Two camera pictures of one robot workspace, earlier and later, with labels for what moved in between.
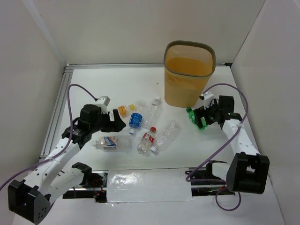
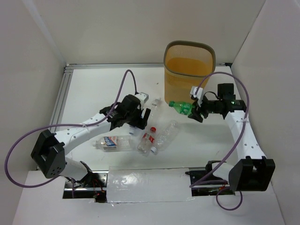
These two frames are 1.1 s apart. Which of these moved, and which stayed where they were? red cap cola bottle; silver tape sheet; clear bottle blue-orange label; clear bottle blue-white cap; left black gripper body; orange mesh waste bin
Moved: left black gripper body
Stayed: silver tape sheet; orange mesh waste bin; clear bottle blue-orange label; clear bottle blue-white cap; red cap cola bottle
